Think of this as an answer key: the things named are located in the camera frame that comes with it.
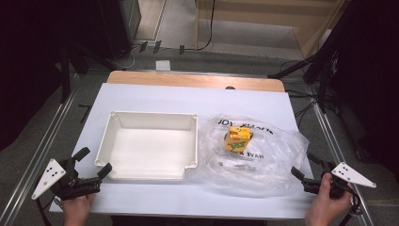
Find yellow drink carton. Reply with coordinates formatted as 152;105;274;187
223;125;254;154

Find black floor cables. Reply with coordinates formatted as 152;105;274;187
283;89;319;128

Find person's left hand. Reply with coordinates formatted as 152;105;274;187
60;192;97;226

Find black hanging cable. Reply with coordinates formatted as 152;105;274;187
184;0;216;52

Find wooden table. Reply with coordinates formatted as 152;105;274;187
105;70;286;93

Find metal floor rail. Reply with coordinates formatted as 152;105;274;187
305;84;375;226
0;73;79;226

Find black tripod stand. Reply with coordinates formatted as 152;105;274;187
267;50;342;114

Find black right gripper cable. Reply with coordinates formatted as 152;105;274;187
338;184;362;226

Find person's right hand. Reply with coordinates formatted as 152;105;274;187
304;171;354;226

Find light wooden furniture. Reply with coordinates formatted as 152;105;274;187
194;0;350;59

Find white table cover board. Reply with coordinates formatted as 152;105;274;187
49;82;315;220

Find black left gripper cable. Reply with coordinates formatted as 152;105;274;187
35;197;55;226

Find white plastic bin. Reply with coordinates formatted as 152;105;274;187
94;110;200;182

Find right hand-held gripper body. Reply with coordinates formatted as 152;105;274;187
302;161;377;200

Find small white box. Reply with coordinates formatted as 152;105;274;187
155;59;171;72

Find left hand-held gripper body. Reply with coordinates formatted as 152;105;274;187
31;157;102;202

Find clear plastic bag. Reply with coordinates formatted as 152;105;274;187
197;113;311;198

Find dark cabinet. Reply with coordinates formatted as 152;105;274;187
99;0;143;61

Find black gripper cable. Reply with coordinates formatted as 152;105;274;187
35;197;55;226
338;184;362;226

